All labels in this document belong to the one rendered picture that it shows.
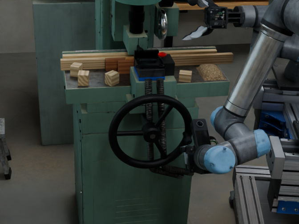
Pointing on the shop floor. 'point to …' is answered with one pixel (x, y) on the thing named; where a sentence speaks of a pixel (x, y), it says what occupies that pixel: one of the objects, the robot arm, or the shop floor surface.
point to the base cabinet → (127, 181)
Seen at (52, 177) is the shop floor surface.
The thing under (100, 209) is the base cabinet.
